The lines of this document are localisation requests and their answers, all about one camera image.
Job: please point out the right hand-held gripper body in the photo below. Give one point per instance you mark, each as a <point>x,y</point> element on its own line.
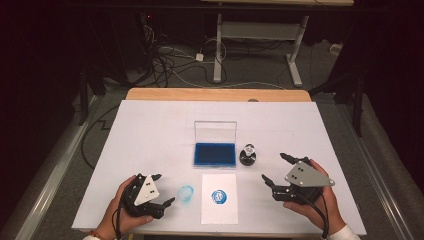
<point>305,178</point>

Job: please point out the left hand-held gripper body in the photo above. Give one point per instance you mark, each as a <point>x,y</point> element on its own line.
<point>146,190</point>

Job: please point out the black round stamp cap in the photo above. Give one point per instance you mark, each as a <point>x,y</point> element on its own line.
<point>247,161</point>

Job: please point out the white paper sheet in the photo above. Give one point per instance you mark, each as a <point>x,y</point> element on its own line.
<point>218,213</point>

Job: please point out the blue ink pad clear case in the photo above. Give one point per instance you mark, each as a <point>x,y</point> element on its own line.
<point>215,155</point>

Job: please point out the person's right hand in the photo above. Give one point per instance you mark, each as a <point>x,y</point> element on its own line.
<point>328,213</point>

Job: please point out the person's left hand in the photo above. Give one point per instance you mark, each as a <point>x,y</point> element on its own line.
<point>113,216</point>

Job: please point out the large white board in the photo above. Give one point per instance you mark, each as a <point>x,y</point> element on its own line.
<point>150,133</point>

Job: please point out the black metal stand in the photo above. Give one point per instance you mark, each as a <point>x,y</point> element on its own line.
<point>356,100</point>
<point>85,96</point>

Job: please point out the small white box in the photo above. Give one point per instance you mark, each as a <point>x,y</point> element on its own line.
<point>335,49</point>

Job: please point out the white power adapter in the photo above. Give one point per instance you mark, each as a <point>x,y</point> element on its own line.
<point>199,57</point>

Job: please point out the grey metal floor rail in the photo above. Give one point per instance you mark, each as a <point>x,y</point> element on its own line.
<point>56,176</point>
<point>376,166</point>

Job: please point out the white metal desk frame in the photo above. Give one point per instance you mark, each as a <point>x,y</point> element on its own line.
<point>260,31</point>

